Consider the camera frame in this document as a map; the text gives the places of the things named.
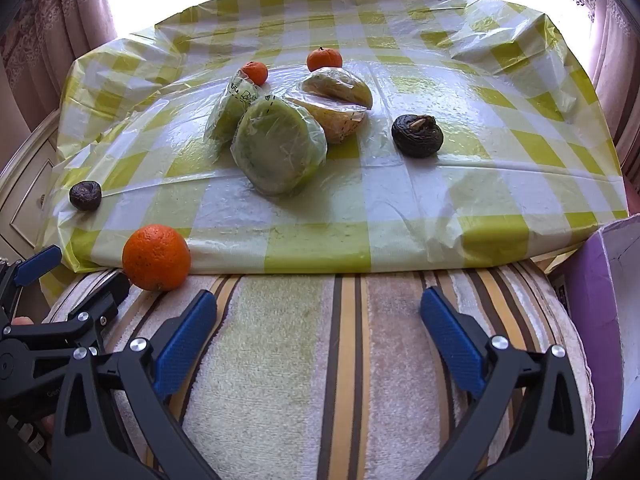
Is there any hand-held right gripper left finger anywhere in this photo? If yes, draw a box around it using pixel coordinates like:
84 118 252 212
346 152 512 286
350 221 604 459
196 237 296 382
50 289 236 480

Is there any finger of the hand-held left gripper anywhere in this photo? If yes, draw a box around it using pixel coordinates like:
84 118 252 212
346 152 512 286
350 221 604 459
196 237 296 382
0 244 63 331
0 271 132 356

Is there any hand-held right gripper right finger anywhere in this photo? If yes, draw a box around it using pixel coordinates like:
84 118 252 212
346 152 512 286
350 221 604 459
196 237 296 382
419 286 588 480

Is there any large orange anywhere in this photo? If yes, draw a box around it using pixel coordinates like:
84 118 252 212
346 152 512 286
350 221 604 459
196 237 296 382
121 224 192 292

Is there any small dark wrinkled fruit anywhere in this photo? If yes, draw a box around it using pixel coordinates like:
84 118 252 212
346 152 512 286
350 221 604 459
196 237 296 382
69 181 103 212

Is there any purple-edged cardboard box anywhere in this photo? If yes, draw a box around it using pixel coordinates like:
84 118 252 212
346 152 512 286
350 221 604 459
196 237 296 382
562 212 640 461

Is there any large dark wrinkled fruit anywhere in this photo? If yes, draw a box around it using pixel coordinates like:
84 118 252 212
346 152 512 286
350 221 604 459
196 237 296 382
391 114 445 158

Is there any large green fruit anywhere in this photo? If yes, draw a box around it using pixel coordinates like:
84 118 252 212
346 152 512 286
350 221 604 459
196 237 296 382
230 95 328 198

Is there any small green fruit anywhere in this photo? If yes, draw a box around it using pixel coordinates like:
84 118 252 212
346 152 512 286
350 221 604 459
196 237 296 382
202 71 263 145

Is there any cut yellow fruit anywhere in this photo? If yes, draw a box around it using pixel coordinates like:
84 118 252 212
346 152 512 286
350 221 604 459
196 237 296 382
285 95 368 145

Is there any small orange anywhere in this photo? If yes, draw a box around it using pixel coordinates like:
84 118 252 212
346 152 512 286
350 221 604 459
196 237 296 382
306 46 344 73
241 61 269 87

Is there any yellow-green fruit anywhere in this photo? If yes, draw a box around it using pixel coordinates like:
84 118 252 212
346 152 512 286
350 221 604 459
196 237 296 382
298 66 374 110

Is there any cream cabinet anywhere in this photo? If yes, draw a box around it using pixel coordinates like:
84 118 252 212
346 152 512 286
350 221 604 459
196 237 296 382
0 110 63 266

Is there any striped towel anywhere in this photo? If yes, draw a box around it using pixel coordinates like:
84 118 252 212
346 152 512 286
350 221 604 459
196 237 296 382
42 260 596 480

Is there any yellow checked plastic tablecloth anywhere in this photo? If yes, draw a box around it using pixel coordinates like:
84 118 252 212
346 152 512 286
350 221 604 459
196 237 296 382
37 0 630 306

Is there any pink curtain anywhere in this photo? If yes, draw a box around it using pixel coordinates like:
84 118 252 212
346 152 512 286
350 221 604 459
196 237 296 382
0 0 146 141
530 0 640 181

